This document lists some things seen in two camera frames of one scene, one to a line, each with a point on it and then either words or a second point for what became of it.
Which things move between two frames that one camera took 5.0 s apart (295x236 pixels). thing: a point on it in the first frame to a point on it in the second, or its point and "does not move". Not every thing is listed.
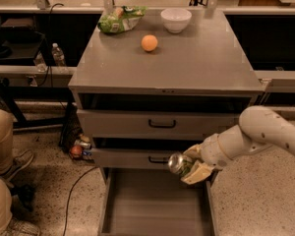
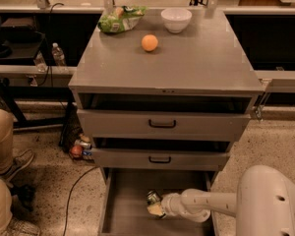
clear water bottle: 58,55 does not move
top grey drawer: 155,124 does not move
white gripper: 210,152 to 169,202
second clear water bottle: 39,63 does not move
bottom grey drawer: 155,202 does not move
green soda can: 179,163 to 152,197
